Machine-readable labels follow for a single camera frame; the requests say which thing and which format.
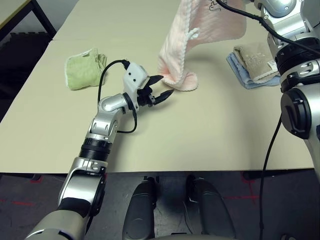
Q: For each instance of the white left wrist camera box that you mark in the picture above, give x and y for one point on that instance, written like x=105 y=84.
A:
x=133 y=75

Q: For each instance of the black foam floor mat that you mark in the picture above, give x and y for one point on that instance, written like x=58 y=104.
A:
x=22 y=50

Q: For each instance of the light blue folded towel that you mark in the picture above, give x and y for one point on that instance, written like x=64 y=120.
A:
x=240 y=72

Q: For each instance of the green folded towel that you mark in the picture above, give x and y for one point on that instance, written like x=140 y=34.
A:
x=80 y=70

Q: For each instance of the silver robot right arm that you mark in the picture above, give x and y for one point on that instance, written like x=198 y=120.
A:
x=282 y=15

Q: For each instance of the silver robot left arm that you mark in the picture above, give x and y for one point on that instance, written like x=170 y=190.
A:
x=77 y=185

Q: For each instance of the black framed side table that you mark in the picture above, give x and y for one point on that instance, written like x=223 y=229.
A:
x=42 y=17

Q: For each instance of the beige folded towel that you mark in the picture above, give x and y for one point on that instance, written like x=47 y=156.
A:
x=252 y=57

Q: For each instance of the pink towel with white trim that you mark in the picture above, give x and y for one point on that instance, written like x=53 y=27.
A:
x=212 y=22

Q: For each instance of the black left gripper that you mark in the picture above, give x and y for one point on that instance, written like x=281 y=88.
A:
x=146 y=97

